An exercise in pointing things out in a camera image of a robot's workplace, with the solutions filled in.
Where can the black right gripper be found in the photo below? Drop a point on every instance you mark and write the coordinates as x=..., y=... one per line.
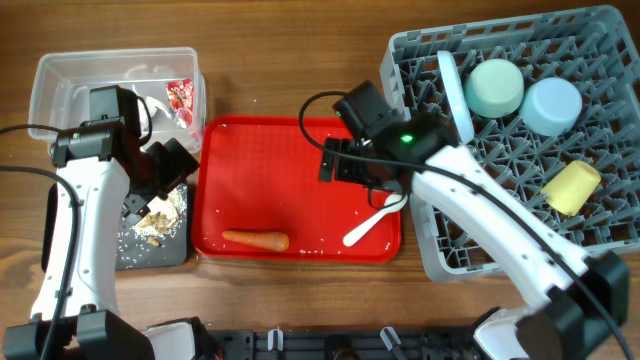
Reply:
x=329, y=161

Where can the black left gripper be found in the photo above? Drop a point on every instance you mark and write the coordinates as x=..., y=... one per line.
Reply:
x=138, y=201

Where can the food scraps and rice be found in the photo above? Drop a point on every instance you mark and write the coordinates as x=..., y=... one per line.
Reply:
x=155, y=220

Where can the white tissue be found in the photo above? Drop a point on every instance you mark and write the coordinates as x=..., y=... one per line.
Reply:
x=157, y=109

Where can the red snack wrapper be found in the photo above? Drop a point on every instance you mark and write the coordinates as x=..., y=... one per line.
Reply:
x=180, y=94

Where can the light blue plate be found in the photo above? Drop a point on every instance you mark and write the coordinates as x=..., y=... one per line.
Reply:
x=455, y=96

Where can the mint green bowl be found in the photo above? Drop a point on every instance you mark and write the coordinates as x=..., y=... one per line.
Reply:
x=494, y=89

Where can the light blue bowl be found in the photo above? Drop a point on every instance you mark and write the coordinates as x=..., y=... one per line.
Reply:
x=551, y=106

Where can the yellow plastic cup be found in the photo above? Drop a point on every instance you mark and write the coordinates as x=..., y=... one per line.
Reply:
x=569, y=190

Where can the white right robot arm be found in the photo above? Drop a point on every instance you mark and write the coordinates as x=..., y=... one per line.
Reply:
x=573, y=300

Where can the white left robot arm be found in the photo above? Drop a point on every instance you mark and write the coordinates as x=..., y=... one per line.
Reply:
x=107, y=170

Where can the clear plastic waste bin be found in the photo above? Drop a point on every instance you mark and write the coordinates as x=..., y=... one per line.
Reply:
x=63, y=81

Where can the black waste tray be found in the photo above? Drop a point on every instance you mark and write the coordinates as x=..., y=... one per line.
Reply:
x=155, y=250

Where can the grey plastic dishwasher rack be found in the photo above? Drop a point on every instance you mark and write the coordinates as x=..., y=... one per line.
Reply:
x=590, y=47

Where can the white plastic spoon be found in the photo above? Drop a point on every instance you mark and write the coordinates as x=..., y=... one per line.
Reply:
x=393, y=203

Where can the red plastic tray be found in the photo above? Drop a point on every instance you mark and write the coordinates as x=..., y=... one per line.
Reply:
x=259, y=174

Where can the orange carrot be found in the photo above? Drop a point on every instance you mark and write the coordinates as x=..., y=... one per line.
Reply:
x=273, y=241

